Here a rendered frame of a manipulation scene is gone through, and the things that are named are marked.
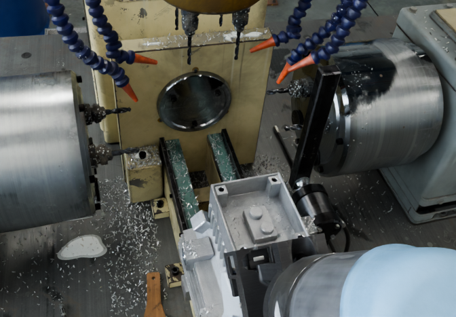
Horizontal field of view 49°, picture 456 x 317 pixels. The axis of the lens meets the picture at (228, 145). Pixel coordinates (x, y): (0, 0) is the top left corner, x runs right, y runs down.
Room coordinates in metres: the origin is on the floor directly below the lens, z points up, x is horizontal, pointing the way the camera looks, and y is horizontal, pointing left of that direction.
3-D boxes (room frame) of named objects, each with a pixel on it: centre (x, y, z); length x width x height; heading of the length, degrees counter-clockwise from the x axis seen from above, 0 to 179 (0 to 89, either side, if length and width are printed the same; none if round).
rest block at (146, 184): (0.68, 0.17, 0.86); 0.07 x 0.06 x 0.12; 110
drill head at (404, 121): (0.76, -0.27, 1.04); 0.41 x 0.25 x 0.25; 110
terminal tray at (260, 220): (0.39, -0.05, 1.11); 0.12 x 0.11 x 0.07; 21
